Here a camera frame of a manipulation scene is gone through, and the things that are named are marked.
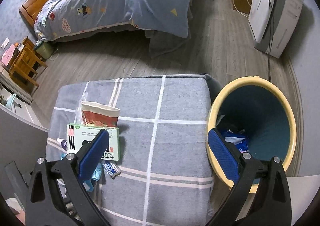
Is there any red white paper cup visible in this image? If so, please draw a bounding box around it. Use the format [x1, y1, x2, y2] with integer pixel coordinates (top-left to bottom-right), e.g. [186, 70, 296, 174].
[81, 101, 120, 127]

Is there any yellow rimmed teal trash bin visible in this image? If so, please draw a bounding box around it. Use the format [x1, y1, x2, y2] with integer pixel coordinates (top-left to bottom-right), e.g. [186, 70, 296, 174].
[206, 75, 297, 194]

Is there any blue wet wipes pack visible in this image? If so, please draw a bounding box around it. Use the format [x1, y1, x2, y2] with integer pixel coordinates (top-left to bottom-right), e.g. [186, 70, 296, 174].
[219, 129, 249, 153]

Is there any grey checked floor mat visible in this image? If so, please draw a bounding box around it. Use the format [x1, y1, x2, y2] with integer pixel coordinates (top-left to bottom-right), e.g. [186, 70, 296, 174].
[46, 74, 222, 225]

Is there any small blue white tube box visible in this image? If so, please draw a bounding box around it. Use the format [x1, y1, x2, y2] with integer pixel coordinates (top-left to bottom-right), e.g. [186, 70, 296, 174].
[102, 160, 121, 179]

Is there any light blue plastic basket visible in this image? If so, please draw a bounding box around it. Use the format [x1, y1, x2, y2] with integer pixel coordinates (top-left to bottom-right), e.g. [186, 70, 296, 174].
[57, 153, 103, 192]

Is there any purple spray bottle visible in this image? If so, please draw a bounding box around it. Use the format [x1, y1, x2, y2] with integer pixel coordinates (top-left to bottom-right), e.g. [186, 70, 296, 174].
[56, 138, 68, 151]

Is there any pink box on stool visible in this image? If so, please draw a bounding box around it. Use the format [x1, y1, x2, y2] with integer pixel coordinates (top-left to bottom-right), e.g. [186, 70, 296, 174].
[1, 44, 16, 66]

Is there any blue cartoon duvet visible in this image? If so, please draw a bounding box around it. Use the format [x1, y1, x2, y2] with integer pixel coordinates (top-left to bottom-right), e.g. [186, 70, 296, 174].
[34, 0, 190, 41]

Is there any small green waste bin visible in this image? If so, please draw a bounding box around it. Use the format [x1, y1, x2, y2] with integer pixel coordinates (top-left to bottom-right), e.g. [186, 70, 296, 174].
[34, 40, 54, 60]

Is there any wooden bedside stool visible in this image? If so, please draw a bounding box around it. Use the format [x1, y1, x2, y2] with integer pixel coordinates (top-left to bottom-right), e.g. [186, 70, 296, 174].
[9, 37, 47, 93]

